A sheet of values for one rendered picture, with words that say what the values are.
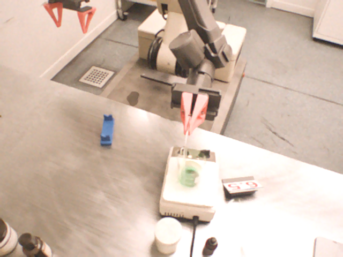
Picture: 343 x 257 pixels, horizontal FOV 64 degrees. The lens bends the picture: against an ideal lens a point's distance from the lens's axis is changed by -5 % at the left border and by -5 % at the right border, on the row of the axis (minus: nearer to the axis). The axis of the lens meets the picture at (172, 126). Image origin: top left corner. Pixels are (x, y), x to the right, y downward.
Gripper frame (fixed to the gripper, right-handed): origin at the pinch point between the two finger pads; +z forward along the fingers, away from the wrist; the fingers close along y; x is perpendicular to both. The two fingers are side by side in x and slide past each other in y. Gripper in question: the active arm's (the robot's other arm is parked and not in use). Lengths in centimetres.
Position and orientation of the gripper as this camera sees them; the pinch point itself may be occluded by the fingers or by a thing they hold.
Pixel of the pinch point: (187, 129)
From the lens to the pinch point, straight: 53.7
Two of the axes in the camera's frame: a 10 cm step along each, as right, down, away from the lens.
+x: -0.4, 6.6, 7.5
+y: 9.8, 1.9, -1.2
